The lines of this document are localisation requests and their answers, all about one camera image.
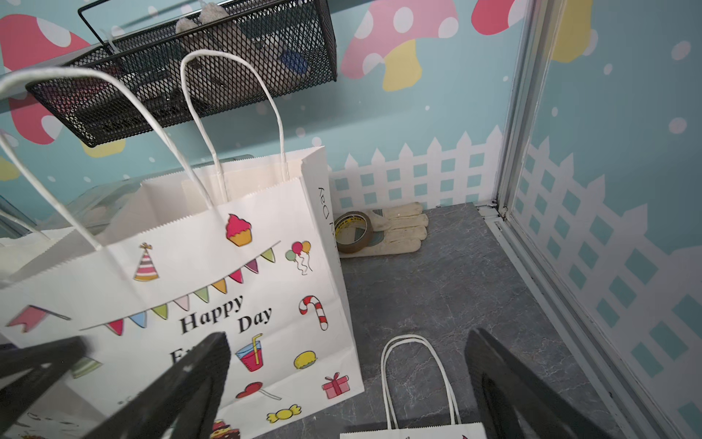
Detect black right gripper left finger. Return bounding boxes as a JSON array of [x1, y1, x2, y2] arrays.
[[86, 332, 231, 438]]

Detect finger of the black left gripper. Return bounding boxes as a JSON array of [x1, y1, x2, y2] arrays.
[[1, 337, 88, 434]]

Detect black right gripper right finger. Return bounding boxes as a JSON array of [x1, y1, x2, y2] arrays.
[[464, 329, 610, 438]]

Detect white paper gift bag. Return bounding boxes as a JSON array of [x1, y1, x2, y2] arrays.
[[340, 334, 487, 438]]

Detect clear plastic storage box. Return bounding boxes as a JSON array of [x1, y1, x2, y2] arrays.
[[1, 154, 254, 239]]

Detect brown packing tape roll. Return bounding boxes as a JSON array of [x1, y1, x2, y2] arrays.
[[334, 211, 374, 254]]

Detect black wire mesh wall basket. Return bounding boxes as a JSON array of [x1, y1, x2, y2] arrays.
[[27, 1, 337, 147]]

